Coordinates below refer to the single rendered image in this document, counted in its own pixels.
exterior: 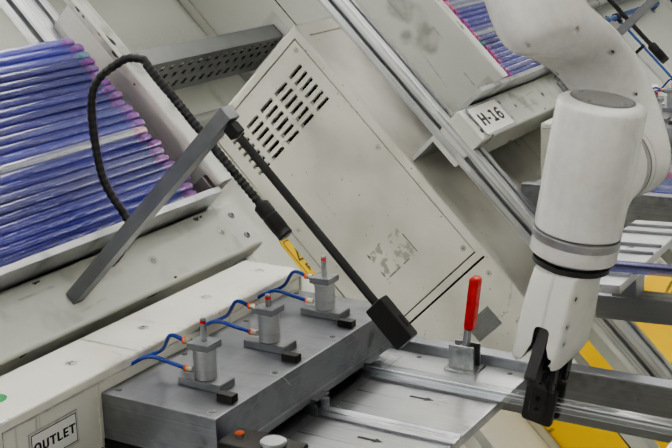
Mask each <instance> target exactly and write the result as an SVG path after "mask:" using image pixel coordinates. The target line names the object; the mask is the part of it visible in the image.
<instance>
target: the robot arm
mask: <svg viewBox="0 0 672 448"><path fill-rule="evenodd" d="M484 2H485V5H486V8H487V11H488V14H489V17H490V20H491V22H492V25H493V27H494V30H495V32H496V34H497V36H498V38H499V39H500V41H501V42H502V44H503V45H504V46H505V47H506V48H507V49H509V50H510V51H512V52H514V53H516V54H519V55H522V56H525V57H528V58H530V59H533V60H535V61H537V62H539V63H541V64H542V65H544V66H545V67H547V68H548V69H550V70H551V71H552V72H553V73H554V74H555V75H556V76H558V77H559V78H560V80H561V81H562V82H563V83H564V84H565V85H566V87H567V88H568V89H569V91H566V92H563V93H561V94H559V95H558V97H557V99H556V104H555V109H554V115H553V120H552V126H551V131H550V137H549V142H548V148H547V153H546V159H545V164H544V169H543V175H542V180H541V186H540V191H539V197H538V202H537V208H536V213H535V219H534V225H533V230H532V235H531V241H530V249H531V250H532V251H533V255H532V259H533V260H534V262H535V263H536V266H535V268H534V270H533V273H532V276H531V279H530V282H529V285H528V288H527V292H526V295H525V299H524V303H523V307H522V311H521V315H520V319H519V323H518V327H517V332H516V336H515V340H514V345H513V350H512V354H513V357H514V358H515V359H519V358H520V359H521V358H522V357H524V356H525V355H526V354H527V353H528V352H529V351H531V350H532V352H531V355H530V359H529V362H528V365H527V368H526V372H525V375H524V379H525V380H527V388H526V393H525V398H524V404H523V409H522V417H523V418H524V419H527V420H530V421H532V422H535V423H538V424H540V425H543V426H546V427H550V426H551V425H552V423H553V419H554V418H556V419H557V418H559V417H560V416H561V413H556V412H555V409H556V404H557V399H558V397H559V398H564V397H565V392H566V387H567V383H565V382H562V380H564V381H567V379H568V377H569V374H570V369H571V364H572V360H573V357H574V356H575V355H576V354H577V353H578V352H579V351H580V350H581V349H582V348H583V347H584V346H585V344H586V343H587V341H588V339H589V336H590V332H591V329H592V325H593V320H594V316H595V310H596V305H597V299H598V293H599V286H600V280H601V278H602V277H604V276H607V274H609V272H610V267H612V266H614V265H615V264H616V262H617V257H618V253H619V252H620V249H621V245H620V243H621V238H622V233H623V228H624V224H625V219H626V214H627V210H628V207H629V205H630V203H631V201H632V199H633V198H635V197H638V196H641V195H643V194H646V193H648V192H650V191H652V190H654V189H655V188H657V187H658V186H660V185H661V184H662V182H663V181H664V180H665V179H666V177H667V175H668V173H669V170H670V165H671V148H670V142H669V137H668V133H667V129H666V126H665V122H664V119H663V116H662V113H661V110H660V107H659V104H658V101H657V98H656V95H655V92H654V90H653V87H652V84H651V82H650V79H649V77H648V75H647V72H646V70H645V68H644V66H643V64H642V63H641V61H640V59H639V57H638V56H637V54H636V52H635V51H634V50H633V48H632V47H631V45H630V44H629V43H628V42H627V40H626V39H625V38H624V37H623V36H622V35H621V34H620V33H619V32H618V31H617V30H616V29H615V28H614V27H613V26H612V25H611V24H610V23H609V22H608V21H607V20H605V19H604V18H603V17H602V16H601V15H599V14H598V13H597V12H596V11H595V10H594V9H593V8H592V7H591V6H590V5H589V4H588V3H587V1H586V0H484Z"/></svg>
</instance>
